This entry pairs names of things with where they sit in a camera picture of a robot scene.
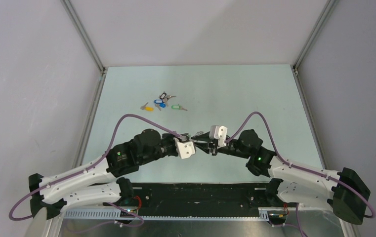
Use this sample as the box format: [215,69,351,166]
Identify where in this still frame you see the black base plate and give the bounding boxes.
[102,182,316,218]

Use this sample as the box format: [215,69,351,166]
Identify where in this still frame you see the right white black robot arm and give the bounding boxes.
[193,129,371,225]

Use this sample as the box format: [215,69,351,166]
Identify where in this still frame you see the controller board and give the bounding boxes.
[268,213,288,227]
[120,209,138,219]

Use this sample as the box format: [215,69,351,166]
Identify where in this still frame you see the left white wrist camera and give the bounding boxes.
[173,138,196,159]

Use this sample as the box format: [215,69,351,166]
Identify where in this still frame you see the green tagged key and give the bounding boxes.
[171,104,188,111]

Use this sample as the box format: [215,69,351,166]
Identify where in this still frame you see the black tagged key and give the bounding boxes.
[159,92,176,100]

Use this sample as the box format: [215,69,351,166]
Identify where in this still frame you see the aluminium frame post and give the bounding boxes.
[60,0,106,75]
[292,0,338,75]

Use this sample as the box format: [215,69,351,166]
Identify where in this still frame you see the metal cable duct rail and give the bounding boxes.
[62,209,270,221]

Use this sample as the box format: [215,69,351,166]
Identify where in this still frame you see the right aluminium frame post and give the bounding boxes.
[292,0,338,75]

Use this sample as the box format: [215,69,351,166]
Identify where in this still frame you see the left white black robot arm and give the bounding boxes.
[28,129,196,219]

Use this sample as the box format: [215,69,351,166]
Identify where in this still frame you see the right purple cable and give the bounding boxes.
[225,112,376,219]

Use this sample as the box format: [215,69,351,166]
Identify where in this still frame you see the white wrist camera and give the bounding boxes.
[173,138,196,159]
[209,125,228,148]

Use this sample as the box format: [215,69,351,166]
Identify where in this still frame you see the yellow tagged key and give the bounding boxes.
[140,103,154,112]

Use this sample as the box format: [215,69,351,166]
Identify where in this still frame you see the left controller board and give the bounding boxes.
[120,209,138,219]

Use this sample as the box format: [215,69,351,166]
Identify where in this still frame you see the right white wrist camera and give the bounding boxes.
[209,125,228,148]

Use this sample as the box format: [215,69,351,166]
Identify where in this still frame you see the left aluminium frame post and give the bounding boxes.
[60,0,106,75]

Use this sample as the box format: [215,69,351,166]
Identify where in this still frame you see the right controller board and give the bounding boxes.
[268,213,288,227]

